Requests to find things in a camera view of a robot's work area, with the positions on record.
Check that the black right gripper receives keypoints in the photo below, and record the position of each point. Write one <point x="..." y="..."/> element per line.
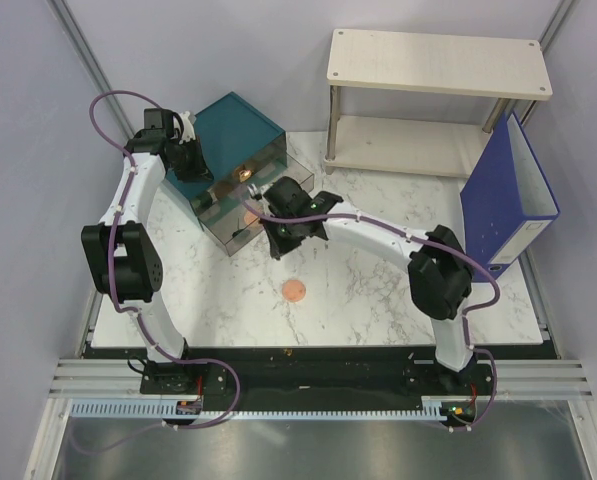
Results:
<point x="279" y="247"/>

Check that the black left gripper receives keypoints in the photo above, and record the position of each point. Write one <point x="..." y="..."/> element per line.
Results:
<point x="201" y="172"/>

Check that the peach sponge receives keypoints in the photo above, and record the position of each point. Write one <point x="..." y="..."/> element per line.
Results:
<point x="293" y="290"/>
<point x="250" y="218"/>

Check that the teal drawer organizer box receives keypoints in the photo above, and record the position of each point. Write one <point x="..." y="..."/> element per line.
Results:
<point x="229" y="130"/>

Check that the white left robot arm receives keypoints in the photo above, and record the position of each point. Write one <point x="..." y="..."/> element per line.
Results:
<point x="122" y="259"/>

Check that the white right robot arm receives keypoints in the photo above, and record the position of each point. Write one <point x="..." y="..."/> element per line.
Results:
<point x="440" y="278"/>

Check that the blue lever arch binder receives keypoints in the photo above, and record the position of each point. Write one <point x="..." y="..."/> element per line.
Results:
<point x="507" y="202"/>

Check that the beige two-tier shelf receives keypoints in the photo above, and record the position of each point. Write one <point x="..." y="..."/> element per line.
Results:
<point x="434" y="66"/>

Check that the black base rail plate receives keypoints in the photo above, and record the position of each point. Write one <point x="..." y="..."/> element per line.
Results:
<point x="339" y="380"/>

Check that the light blue cable duct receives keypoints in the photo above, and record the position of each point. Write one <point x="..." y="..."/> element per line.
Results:
<point x="178" y="410"/>

